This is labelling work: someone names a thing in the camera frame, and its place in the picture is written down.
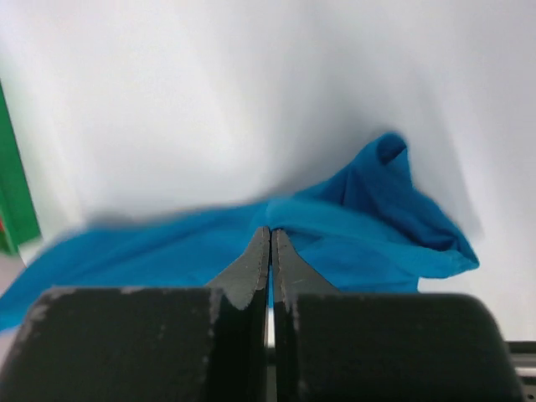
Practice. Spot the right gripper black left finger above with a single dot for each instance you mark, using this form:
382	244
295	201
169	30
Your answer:
147	343

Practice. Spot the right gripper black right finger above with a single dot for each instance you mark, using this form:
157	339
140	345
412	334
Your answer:
335	346

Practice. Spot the blue t shirt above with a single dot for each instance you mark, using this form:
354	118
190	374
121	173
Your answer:
367	228

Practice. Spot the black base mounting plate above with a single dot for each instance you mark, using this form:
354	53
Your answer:
523	356

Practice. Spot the green plastic tray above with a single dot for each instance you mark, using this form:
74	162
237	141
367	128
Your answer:
19	222

